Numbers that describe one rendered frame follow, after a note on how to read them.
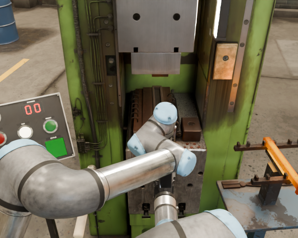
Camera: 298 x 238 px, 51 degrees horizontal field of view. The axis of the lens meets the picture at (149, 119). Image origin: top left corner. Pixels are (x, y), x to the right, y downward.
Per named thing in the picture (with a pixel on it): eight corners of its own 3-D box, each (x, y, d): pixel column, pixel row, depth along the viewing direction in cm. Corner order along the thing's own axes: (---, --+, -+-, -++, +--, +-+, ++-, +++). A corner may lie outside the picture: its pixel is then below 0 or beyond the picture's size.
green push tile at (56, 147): (67, 154, 131) (63, 137, 130) (49, 159, 128) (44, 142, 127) (66, 153, 133) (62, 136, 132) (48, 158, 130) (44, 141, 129)
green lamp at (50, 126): (56, 132, 129) (54, 123, 126) (44, 132, 128) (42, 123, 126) (57, 128, 131) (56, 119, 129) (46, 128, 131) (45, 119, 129)
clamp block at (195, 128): (200, 141, 149) (201, 131, 145) (182, 141, 148) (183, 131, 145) (197, 127, 159) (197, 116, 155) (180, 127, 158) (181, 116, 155)
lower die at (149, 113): (175, 141, 148) (176, 127, 144) (133, 142, 148) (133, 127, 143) (169, 98, 183) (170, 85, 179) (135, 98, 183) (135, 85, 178)
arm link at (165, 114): (146, 113, 98) (163, 95, 101) (146, 127, 107) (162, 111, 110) (166, 127, 95) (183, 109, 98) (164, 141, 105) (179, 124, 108)
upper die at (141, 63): (179, 74, 129) (180, 52, 124) (131, 74, 129) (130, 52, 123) (171, 39, 164) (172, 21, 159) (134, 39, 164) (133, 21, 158)
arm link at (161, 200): (154, 203, 101) (179, 203, 101) (153, 193, 105) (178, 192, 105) (153, 218, 105) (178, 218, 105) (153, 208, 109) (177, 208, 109)
